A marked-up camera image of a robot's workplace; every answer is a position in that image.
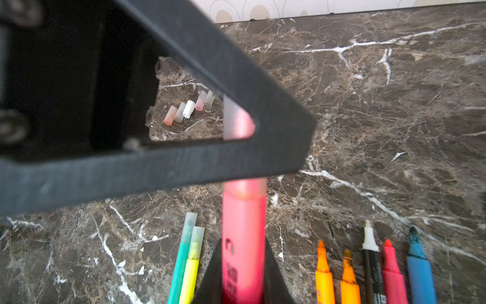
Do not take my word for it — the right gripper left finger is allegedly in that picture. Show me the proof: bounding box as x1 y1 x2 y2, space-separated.
191 239 222 304

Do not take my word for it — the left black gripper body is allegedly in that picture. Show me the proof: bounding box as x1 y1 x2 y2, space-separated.
1 1 159 162

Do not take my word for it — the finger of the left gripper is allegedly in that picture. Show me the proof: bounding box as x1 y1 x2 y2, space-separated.
117 1 316 152
1 140 308 216

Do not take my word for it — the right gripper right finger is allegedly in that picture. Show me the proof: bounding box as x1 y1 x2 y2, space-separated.
263 239 295 304

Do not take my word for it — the yellow marker pen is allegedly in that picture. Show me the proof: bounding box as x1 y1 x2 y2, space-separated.
178 226 205 304

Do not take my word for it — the orange marker pen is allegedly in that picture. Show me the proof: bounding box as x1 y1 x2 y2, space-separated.
340 250 361 304
315 241 335 304

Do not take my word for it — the clear pink pen cap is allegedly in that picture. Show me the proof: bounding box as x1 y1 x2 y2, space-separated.
195 90 207 111

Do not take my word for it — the white pen cap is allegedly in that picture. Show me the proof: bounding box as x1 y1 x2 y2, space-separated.
182 100 196 119

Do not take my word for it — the clear grey pen cap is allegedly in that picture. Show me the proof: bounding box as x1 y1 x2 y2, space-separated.
174 102 186 123

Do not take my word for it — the clear orange pen cap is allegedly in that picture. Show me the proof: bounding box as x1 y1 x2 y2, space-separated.
163 105 178 126

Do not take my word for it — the red marker pen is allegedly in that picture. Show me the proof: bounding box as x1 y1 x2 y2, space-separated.
221 178 267 303

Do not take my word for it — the clear red pen cap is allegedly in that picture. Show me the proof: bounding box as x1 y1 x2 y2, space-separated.
223 95 255 141

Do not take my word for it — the pink marker pen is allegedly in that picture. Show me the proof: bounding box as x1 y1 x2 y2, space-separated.
382 239 408 304

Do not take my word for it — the blue marker pen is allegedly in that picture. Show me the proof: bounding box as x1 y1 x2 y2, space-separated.
407 227 437 303

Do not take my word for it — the green marker pen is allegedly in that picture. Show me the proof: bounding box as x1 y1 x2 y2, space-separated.
167 212 197 304

